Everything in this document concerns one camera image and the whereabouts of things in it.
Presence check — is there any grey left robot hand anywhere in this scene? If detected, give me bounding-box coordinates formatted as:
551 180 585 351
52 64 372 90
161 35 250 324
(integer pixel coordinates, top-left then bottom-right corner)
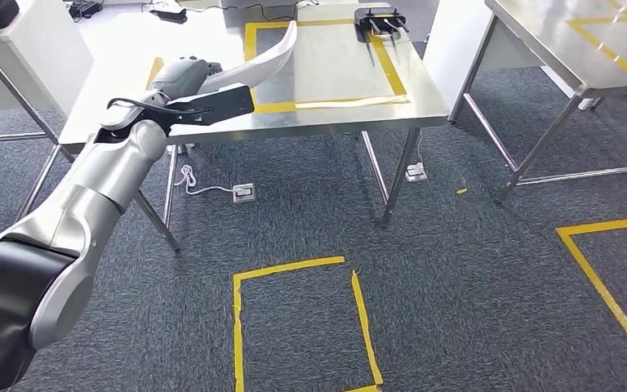
151 56 224 101

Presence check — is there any plain white plastic part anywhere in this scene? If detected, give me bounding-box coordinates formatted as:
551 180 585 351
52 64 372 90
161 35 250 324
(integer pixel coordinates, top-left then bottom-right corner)
199 20 299 94

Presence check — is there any steel workbench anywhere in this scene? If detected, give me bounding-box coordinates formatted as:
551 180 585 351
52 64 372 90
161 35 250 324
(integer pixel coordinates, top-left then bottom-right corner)
58 0 451 256

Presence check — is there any yellow angled tape strip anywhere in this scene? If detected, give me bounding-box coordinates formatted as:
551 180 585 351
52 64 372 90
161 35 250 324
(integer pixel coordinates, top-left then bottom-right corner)
145 56 166 91

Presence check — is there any white floor socket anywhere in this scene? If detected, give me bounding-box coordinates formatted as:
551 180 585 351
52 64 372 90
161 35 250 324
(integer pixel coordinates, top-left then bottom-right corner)
232 182 256 204
405 162 429 184

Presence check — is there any black device with metal rods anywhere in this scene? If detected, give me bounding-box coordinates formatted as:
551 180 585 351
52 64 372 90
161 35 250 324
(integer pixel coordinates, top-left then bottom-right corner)
354 6 410 67

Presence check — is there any yellow floor tape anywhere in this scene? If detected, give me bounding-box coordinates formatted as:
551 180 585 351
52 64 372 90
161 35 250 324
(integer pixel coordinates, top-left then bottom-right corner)
555 216 627 363
232 256 385 392

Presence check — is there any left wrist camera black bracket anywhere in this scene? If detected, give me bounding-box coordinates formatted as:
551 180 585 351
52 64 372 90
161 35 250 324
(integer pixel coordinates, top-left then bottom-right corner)
167 82 256 127

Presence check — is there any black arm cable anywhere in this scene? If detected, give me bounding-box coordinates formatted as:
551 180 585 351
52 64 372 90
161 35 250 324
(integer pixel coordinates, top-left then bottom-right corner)
106 97 211 118

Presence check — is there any white coiled cable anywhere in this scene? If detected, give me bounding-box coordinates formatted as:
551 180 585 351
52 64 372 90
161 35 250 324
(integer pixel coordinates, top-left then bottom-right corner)
174 164 236 197

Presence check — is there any black cable and adapter pile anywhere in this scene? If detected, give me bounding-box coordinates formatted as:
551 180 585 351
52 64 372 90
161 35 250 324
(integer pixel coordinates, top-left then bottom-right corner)
67 0 104 20

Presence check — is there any yellow rectangular tape frame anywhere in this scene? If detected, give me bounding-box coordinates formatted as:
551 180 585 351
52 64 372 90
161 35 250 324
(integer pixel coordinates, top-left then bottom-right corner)
242 19 409 114

